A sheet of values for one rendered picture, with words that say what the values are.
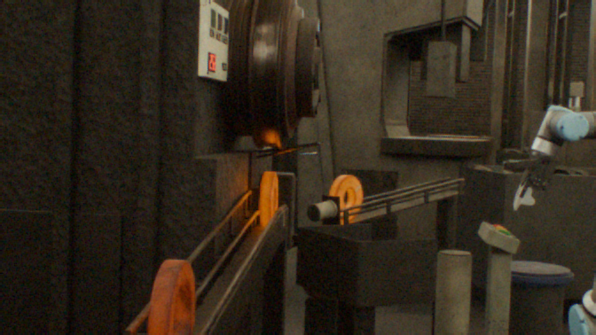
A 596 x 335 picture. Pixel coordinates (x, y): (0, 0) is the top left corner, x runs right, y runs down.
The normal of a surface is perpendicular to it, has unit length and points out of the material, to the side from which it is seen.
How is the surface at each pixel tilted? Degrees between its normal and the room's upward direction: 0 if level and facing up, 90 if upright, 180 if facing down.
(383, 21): 90
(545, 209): 90
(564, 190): 90
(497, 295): 90
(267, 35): 73
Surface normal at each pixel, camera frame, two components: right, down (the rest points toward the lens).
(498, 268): -0.11, 0.05
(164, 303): -0.08, -0.39
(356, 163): -0.34, 0.04
